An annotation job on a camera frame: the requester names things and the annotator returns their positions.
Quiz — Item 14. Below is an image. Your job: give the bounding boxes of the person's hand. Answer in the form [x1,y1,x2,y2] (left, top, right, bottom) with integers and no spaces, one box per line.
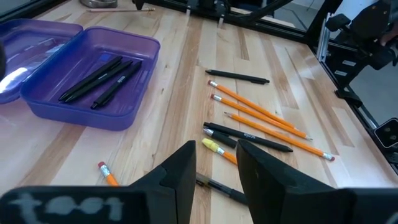
[379,29,398,47]

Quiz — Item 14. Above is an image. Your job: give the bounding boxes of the purple translucent supply box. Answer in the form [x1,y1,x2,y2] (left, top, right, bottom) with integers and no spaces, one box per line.
[0,17,161,132]

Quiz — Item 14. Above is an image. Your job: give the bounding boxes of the natural wood pencil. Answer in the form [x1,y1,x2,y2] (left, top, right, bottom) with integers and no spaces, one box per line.
[86,7,156,13]

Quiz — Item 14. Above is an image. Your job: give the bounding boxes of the small black table camera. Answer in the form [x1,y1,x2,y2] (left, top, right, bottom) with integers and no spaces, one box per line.
[374,117,398,149]

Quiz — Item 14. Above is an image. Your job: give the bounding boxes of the silver metal post with base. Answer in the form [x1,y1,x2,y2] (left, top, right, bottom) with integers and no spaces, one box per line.
[79,0,119,9]

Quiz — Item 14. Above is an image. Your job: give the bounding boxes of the black pen white lettering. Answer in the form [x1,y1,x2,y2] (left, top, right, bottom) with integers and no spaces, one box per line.
[90,60,143,110]
[203,121,294,153]

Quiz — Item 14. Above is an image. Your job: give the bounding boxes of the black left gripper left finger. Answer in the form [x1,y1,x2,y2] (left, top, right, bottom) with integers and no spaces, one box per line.
[130,140,197,224]

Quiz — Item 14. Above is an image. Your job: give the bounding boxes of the black frame bracket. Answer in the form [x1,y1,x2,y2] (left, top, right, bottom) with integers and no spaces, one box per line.
[335,88,364,109]

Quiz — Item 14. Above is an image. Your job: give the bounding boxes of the orange pencil pink eraser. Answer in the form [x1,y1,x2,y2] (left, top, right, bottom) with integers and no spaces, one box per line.
[207,79,296,130]
[97,161,120,187]
[223,111,336,162]
[210,93,313,141]

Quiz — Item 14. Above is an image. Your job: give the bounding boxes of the plain black pen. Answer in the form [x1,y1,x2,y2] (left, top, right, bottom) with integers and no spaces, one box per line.
[205,68,271,85]
[63,59,134,104]
[58,55,124,103]

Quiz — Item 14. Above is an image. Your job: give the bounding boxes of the orange pencil yellow eraser cap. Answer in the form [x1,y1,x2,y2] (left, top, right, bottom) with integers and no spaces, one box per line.
[201,138,239,166]

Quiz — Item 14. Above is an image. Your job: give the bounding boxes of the black box with white labels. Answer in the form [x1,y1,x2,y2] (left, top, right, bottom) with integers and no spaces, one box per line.
[325,40,358,91]

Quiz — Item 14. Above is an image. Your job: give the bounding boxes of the white column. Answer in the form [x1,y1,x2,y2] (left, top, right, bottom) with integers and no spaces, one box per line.
[332,0,380,21]

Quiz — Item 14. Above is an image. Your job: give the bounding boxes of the silver aluminium extrusion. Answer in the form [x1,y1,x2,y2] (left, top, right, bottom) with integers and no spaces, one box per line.
[316,17,331,63]

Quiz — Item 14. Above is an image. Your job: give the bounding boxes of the black rubber-grip ballpoint pen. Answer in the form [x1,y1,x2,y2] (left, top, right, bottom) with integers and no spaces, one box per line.
[195,172,249,206]

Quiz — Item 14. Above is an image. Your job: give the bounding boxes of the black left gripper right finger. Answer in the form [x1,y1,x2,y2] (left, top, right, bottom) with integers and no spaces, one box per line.
[236,139,343,224]

